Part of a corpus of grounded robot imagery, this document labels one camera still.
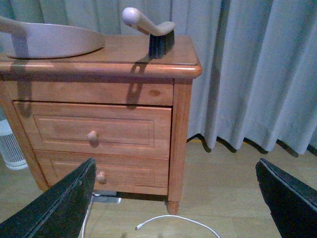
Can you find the lower round wooden knob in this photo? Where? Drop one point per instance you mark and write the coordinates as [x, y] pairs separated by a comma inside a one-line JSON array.
[[101, 177]]

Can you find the light blue curtain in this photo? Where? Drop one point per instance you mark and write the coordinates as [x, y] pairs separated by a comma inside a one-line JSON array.
[[259, 60]]

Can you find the white cylindrical air purifier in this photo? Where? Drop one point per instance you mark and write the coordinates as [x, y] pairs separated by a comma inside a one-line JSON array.
[[9, 148]]

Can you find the beige plastic dustpan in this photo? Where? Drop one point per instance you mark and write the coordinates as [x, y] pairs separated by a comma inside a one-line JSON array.
[[22, 40]]

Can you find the beige hand brush black bristles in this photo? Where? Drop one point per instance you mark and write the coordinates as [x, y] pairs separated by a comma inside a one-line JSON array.
[[162, 37]]

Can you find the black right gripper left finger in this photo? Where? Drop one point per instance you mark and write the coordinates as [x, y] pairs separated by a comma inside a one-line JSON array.
[[57, 213]]

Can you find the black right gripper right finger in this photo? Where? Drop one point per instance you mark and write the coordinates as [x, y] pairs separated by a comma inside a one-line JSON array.
[[292, 203]]

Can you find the lower wooden drawer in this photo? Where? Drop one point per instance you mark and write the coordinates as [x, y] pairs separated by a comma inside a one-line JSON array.
[[123, 173]]

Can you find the round wooden knob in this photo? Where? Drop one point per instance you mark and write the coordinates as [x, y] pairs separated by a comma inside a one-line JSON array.
[[93, 137], [101, 177]]

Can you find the wooden drawer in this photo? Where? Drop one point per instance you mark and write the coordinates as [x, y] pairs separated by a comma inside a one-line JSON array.
[[123, 173], [124, 131]]

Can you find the upper round wooden knob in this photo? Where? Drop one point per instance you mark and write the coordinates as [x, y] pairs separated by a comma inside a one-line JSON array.
[[93, 137]]

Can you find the wooden nightstand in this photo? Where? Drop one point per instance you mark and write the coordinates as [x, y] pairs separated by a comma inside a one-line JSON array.
[[120, 73]]

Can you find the upper wooden drawer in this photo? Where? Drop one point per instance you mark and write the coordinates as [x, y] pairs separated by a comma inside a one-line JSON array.
[[124, 131]]

